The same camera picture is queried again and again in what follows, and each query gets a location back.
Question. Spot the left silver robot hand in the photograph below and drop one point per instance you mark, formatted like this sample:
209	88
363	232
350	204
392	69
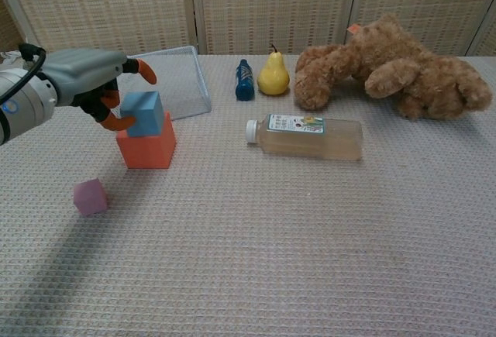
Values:
81	67

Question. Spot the blue foam cube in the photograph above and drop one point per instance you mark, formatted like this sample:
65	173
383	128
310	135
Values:
143	114

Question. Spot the pink foam cube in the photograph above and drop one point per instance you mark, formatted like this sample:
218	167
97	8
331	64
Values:
91	197

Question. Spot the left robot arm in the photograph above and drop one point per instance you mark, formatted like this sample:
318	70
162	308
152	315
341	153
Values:
23	104

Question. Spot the orange foam cube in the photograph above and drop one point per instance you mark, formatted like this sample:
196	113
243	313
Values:
145	151

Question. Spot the small blue bottle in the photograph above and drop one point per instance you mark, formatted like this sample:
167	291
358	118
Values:
244	85

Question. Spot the yellow toy pear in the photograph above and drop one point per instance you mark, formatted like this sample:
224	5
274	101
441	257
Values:
273	79

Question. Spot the clear juice bottle white cap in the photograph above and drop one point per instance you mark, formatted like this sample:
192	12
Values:
310	139

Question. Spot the beige woven tablecloth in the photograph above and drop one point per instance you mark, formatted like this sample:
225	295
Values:
271	236

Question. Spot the brown teddy bear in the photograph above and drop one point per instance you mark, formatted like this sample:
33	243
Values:
403	69

